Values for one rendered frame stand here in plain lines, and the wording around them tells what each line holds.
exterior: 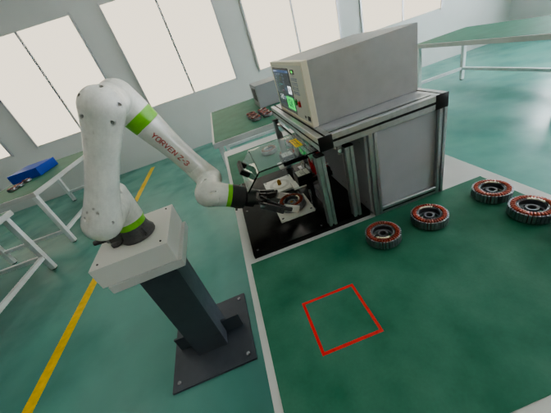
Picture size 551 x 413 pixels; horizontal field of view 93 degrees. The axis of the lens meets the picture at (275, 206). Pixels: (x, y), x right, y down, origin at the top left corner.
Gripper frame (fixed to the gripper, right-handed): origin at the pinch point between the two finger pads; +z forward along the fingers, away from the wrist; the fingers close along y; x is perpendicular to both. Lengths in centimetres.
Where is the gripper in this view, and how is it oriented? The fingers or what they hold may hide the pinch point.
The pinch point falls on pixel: (291, 201)
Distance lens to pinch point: 113.3
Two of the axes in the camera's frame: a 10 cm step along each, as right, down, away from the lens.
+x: 2.3, -8.8, -4.2
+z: 9.5, 1.0, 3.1
